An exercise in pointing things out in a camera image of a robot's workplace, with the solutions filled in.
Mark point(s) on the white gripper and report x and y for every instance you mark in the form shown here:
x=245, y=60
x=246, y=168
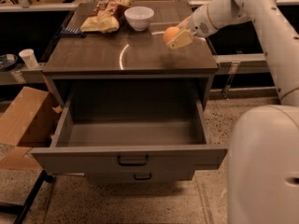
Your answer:
x=200, y=24

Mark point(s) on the orange fruit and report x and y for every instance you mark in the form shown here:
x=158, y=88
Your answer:
x=169, y=33

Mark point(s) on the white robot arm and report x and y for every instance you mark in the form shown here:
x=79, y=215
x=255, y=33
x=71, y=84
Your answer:
x=263, y=155

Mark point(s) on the grey drawer cabinet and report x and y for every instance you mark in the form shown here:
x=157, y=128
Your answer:
x=131, y=54

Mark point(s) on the open grey top drawer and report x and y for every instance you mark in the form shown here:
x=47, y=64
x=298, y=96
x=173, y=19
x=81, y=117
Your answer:
x=131, y=126

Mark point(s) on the white ceramic bowl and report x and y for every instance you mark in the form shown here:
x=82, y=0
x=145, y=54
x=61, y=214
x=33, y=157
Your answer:
x=139, y=18

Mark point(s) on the yellow chip bag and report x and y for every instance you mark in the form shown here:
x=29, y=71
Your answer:
x=106, y=16

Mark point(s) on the dark blue ridged object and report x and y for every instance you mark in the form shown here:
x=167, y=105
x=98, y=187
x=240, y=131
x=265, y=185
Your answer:
x=71, y=32

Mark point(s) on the white paper cup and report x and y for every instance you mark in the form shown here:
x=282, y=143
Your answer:
x=29, y=58

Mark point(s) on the dark round dish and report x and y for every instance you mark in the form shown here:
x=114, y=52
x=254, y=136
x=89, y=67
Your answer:
x=8, y=62

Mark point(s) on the brown cardboard box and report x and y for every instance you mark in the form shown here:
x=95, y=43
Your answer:
x=29, y=121

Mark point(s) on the black metal floor stand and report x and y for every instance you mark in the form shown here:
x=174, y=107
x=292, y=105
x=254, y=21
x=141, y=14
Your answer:
x=20, y=211

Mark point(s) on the grey metal shelf rail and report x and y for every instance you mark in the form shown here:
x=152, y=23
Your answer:
x=241, y=64

